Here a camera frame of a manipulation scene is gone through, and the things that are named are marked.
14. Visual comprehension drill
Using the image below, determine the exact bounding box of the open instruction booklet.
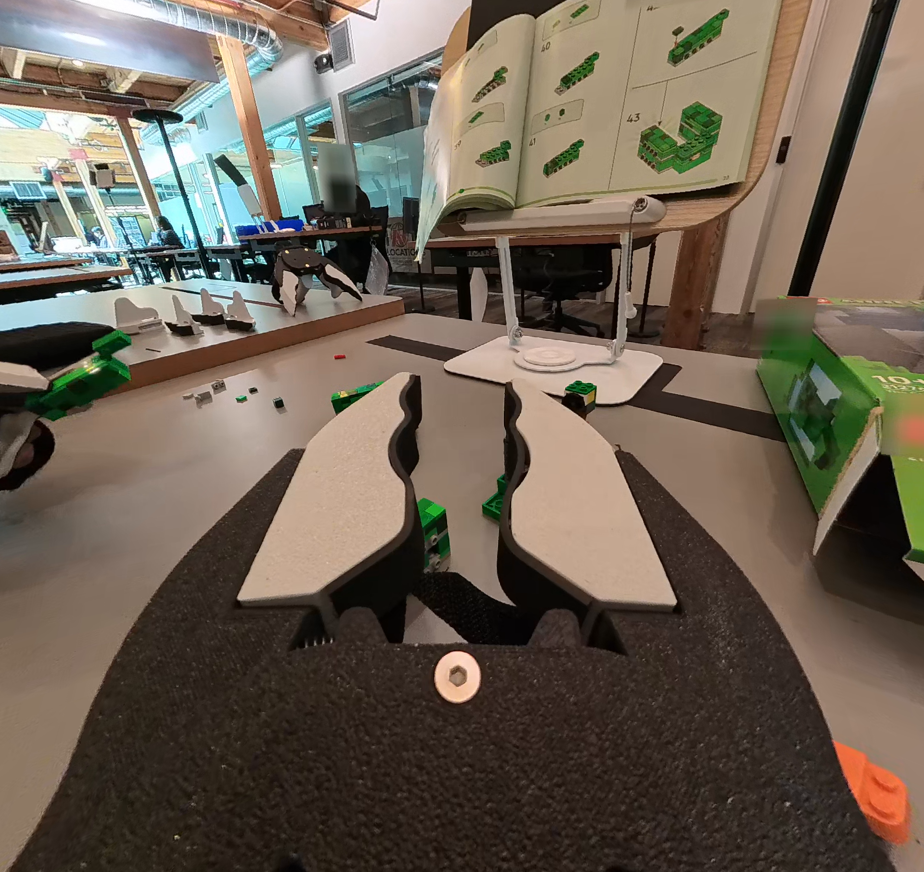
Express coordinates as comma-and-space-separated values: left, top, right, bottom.
415, 0, 795, 263

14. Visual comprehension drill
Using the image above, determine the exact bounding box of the wooden post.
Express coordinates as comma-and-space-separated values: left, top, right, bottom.
115, 115, 163, 222
215, 35, 284, 222

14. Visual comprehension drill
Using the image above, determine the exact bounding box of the silver ventilation duct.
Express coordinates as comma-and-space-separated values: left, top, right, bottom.
0, 0, 286, 68

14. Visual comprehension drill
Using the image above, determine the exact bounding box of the red white sign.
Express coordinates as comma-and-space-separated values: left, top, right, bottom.
386, 224, 421, 275

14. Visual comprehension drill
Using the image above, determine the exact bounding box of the background work table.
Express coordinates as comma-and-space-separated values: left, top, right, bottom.
238, 224, 387, 288

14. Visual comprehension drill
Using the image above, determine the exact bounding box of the dark hanging ceiling panel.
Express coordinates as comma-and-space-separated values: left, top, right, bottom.
0, 0, 221, 85

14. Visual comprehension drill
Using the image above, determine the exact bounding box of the green brick wall section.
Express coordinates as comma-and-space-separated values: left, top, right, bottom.
27, 329, 133, 422
416, 498, 453, 574

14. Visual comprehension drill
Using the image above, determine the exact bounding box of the background wooden table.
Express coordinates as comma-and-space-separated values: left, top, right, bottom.
0, 255, 134, 304

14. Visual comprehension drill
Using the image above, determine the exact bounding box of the green toy brick box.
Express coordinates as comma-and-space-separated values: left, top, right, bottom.
754, 296, 924, 578

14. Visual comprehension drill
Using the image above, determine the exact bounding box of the white book stand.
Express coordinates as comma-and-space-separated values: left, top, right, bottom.
436, 195, 667, 406

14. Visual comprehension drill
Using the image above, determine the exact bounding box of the black office chair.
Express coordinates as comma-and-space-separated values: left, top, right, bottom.
516, 244, 615, 337

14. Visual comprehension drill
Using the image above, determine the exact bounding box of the spare black grey gripper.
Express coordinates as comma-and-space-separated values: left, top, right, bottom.
270, 246, 364, 319

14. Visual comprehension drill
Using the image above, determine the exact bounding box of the orange brick separator tool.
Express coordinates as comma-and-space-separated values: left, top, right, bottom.
834, 741, 912, 846

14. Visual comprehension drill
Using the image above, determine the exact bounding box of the wooden-edged side table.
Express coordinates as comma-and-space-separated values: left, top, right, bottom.
0, 276, 405, 393

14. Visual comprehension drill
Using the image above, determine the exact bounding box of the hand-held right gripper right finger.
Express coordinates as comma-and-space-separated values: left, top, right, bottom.
497, 379, 680, 643

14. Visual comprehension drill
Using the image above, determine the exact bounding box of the black door frame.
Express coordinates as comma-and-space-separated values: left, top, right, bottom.
787, 0, 918, 297

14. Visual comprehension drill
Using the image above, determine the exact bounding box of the black floor lamp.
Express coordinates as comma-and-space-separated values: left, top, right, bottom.
132, 108, 214, 280

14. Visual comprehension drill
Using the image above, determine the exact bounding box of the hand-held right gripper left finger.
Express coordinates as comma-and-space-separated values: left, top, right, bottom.
237, 372, 428, 643

